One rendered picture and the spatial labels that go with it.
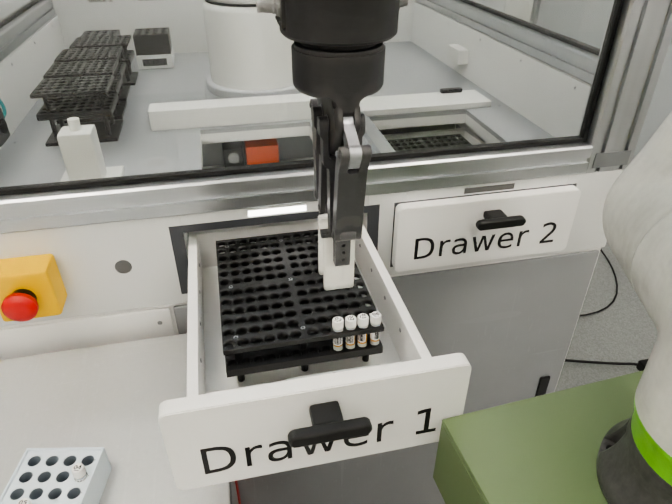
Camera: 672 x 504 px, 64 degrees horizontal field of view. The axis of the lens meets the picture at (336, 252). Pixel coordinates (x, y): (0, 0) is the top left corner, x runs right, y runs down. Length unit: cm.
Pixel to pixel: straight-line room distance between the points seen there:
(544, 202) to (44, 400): 75
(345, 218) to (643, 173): 27
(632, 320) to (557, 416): 167
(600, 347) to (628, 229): 157
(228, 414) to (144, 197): 33
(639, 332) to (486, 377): 119
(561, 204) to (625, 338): 132
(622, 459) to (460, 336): 50
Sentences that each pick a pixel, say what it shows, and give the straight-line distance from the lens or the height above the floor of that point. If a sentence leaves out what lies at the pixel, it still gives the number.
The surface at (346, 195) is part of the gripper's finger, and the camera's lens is 45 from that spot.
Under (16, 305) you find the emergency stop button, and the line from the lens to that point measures 76.
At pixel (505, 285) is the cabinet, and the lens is 96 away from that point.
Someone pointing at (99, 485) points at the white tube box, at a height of 77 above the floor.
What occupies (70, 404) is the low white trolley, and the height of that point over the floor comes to 76.
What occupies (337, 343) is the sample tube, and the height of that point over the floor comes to 88.
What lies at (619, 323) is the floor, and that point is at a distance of 223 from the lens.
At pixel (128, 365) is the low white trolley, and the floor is 76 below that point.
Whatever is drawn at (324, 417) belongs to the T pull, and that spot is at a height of 91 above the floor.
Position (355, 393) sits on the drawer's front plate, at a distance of 52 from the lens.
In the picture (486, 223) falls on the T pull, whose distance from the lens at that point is 80.
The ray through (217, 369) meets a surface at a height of 84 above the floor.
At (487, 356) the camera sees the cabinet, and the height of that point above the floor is 58.
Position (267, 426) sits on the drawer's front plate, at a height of 89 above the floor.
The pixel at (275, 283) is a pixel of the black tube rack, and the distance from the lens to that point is 67.
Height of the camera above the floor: 130
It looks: 33 degrees down
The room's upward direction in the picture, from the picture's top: straight up
